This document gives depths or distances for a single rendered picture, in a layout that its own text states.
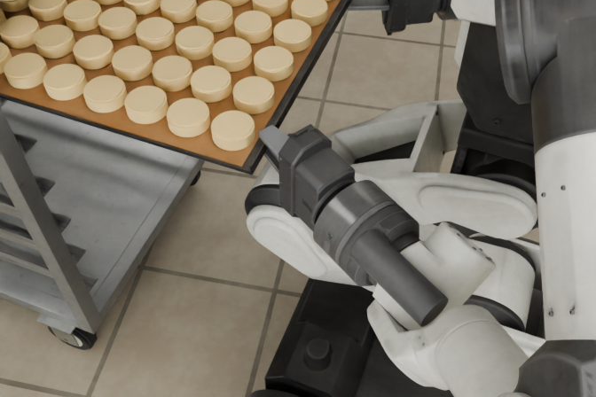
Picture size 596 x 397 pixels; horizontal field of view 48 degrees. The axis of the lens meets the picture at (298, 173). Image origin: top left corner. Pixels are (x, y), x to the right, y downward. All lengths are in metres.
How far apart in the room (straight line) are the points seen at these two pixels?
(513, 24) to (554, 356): 0.20
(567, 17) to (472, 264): 0.26
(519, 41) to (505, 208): 0.41
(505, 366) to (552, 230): 0.13
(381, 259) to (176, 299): 0.90
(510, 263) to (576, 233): 0.71
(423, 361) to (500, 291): 0.51
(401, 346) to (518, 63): 0.27
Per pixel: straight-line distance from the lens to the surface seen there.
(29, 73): 0.89
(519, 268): 1.12
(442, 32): 2.08
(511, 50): 0.45
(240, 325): 1.41
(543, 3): 0.45
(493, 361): 0.52
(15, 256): 1.28
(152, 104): 0.80
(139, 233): 1.38
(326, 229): 0.66
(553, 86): 0.44
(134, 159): 1.51
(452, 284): 0.63
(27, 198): 0.99
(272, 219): 1.00
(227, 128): 0.76
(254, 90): 0.80
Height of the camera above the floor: 1.25
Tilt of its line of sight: 50 degrees down
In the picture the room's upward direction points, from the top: straight up
